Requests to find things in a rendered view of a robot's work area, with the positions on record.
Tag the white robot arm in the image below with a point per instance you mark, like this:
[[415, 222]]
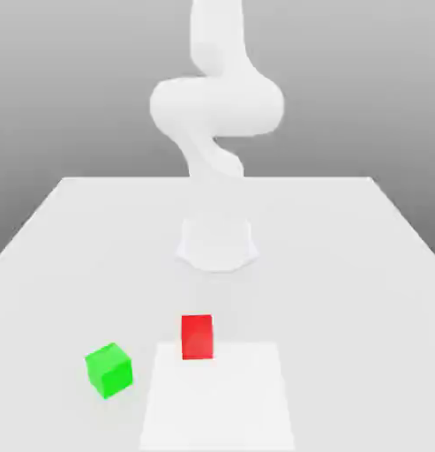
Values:
[[217, 106]]

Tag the small red cube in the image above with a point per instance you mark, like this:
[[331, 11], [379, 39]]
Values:
[[197, 337]]

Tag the small green cube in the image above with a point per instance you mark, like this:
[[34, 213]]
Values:
[[109, 370]]

